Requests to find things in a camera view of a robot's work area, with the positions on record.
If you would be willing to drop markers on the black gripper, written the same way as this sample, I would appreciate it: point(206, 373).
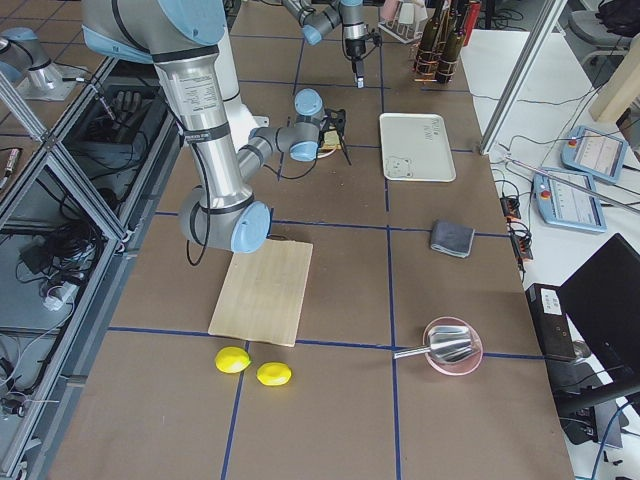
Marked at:
point(343, 141)
point(356, 49)

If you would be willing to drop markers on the bread slice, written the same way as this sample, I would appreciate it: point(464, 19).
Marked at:
point(331, 141)

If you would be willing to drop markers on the white round plate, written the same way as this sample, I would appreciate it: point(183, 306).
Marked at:
point(325, 154)

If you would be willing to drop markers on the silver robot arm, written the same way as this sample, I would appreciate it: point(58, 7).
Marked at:
point(183, 40)
point(316, 25)

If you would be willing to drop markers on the white bear tray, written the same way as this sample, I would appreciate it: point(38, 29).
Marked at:
point(415, 147)

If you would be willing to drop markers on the dark wine bottle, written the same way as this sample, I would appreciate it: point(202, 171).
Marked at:
point(429, 39)
point(454, 42)

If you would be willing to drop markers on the grey folded cloth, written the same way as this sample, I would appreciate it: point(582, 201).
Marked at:
point(451, 238)

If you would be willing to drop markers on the wooden cutting board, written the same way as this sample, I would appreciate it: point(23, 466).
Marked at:
point(262, 295)

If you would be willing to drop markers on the near teach pendant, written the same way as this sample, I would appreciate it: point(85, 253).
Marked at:
point(561, 205)

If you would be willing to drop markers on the teach pendant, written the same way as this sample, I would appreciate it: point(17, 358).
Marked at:
point(595, 152)
point(561, 205)

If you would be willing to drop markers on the stainless steel scoop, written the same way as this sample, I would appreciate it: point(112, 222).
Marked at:
point(446, 344)

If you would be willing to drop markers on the far teach pendant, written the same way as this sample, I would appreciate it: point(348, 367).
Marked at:
point(595, 152)

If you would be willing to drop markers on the yellow lemon left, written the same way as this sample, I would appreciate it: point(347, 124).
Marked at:
point(232, 360)

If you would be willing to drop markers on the yellow lemon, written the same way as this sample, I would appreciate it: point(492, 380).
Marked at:
point(274, 374)
point(232, 360)

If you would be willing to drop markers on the yellow lemon right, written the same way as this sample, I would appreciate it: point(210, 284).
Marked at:
point(274, 374)

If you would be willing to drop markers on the pink plastic bowl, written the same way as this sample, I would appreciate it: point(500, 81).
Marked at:
point(464, 367)

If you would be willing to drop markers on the black computer box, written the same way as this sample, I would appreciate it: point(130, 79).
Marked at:
point(551, 325)

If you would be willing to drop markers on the black laptop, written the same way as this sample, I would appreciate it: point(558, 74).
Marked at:
point(601, 298)

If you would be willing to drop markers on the wire dish rack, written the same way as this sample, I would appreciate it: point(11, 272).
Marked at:
point(404, 20)

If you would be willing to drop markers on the copper wire bottle rack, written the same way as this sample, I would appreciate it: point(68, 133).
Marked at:
point(431, 66)

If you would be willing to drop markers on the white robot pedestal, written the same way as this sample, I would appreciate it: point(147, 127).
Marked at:
point(241, 120)

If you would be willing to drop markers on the aluminium frame post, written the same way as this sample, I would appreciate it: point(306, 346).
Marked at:
point(549, 15)

